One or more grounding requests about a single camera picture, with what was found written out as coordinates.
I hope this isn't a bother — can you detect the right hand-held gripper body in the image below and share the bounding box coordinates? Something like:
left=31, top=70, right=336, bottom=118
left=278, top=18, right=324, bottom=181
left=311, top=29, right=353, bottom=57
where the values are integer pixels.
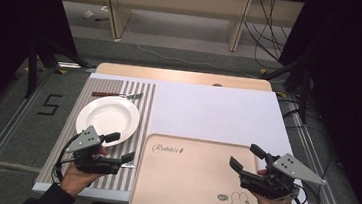
left=236, top=149, right=329, bottom=204

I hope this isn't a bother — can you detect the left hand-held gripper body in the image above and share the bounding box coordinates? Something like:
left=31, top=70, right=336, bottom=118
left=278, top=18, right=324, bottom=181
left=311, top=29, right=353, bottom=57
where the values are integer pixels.
left=63, top=122, right=126, bottom=178

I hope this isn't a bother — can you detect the person's left hand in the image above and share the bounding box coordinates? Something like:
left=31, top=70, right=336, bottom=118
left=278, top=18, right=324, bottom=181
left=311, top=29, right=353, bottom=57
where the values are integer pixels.
left=58, top=142, right=110, bottom=201

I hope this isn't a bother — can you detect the silver cutlery piece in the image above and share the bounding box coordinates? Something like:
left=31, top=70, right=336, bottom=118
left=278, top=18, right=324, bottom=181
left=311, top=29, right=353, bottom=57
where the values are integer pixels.
left=119, top=161, right=138, bottom=170

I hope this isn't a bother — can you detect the white round plate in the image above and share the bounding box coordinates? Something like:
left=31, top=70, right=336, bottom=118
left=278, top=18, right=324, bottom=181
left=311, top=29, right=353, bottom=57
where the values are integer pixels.
left=73, top=92, right=143, bottom=151

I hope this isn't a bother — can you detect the grey striped placemat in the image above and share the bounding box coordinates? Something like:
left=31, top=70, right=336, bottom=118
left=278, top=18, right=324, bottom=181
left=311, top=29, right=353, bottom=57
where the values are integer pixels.
left=36, top=72, right=158, bottom=194

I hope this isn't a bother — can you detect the silver fork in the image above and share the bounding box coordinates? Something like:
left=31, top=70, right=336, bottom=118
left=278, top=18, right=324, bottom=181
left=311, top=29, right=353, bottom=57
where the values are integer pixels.
left=90, top=87, right=145, bottom=102

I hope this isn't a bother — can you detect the beige plastic tray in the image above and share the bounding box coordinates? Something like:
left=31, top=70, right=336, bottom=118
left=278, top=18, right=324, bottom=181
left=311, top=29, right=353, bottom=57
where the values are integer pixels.
left=128, top=131, right=273, bottom=204

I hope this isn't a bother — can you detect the black metal stand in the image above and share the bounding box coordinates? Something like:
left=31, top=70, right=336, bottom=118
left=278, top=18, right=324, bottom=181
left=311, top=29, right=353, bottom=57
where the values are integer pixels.
left=22, top=30, right=101, bottom=106
left=257, top=49, right=316, bottom=126

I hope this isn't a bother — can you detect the light wooden table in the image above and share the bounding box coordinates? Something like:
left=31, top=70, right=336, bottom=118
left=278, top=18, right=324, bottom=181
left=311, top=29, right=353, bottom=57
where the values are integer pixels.
left=94, top=61, right=275, bottom=93

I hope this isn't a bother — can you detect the dark curtain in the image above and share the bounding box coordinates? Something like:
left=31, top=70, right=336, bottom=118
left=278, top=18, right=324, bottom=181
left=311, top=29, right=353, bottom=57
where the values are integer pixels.
left=264, top=0, right=362, bottom=204
left=0, top=0, right=85, bottom=136

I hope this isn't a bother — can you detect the small white floor object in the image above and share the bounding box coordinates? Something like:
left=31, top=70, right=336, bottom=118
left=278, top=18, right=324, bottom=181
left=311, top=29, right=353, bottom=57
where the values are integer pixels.
left=82, top=8, right=95, bottom=20

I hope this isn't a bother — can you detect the beige wooden desk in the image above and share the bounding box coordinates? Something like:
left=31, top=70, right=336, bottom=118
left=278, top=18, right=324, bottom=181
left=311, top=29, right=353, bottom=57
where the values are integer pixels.
left=48, top=0, right=306, bottom=59

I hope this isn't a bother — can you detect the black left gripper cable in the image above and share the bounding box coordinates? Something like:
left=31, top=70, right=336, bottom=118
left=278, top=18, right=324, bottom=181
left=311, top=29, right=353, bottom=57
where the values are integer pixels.
left=51, top=132, right=81, bottom=186

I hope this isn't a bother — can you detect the aluminium floor rail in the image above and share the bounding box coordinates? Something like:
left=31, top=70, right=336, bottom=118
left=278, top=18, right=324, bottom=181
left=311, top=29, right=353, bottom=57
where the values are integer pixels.
left=268, top=90, right=362, bottom=204
left=0, top=63, right=57, bottom=204

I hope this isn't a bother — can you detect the thin white floor cable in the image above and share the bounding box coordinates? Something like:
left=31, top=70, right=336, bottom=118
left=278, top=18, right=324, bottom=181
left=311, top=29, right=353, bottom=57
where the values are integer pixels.
left=115, top=21, right=268, bottom=80

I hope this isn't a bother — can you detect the bundle of black cables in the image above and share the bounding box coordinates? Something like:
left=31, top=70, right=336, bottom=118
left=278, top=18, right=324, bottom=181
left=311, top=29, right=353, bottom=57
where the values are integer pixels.
left=240, top=0, right=301, bottom=73

